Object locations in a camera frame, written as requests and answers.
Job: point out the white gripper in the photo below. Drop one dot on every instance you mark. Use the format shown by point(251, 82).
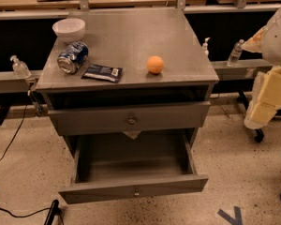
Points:
point(278, 39)

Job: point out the orange fruit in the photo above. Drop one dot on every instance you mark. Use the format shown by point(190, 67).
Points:
point(155, 64)

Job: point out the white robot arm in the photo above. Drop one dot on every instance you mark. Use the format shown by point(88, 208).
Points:
point(271, 52)

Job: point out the grey drawer cabinet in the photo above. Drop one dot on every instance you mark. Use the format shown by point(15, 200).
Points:
point(126, 38)

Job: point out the upper grey drawer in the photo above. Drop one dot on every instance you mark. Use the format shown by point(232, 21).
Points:
point(129, 118)

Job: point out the open lower grey drawer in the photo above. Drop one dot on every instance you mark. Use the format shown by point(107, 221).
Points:
point(114, 167)

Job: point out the clear water bottle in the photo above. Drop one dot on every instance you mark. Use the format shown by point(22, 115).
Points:
point(235, 53)

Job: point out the small pump bottle right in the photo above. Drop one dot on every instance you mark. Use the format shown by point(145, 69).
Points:
point(205, 46)

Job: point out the dark blue snack packet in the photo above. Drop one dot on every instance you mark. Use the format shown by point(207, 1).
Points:
point(98, 72)

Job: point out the blue soda can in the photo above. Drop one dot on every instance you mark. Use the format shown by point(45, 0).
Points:
point(72, 57)

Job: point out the white bowl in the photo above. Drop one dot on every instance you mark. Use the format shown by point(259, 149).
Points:
point(69, 30)

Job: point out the black stand on floor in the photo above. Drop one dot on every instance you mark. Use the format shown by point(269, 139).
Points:
point(54, 211)

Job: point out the hand sanitizer bottle left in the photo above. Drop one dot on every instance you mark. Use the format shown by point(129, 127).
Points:
point(20, 68)

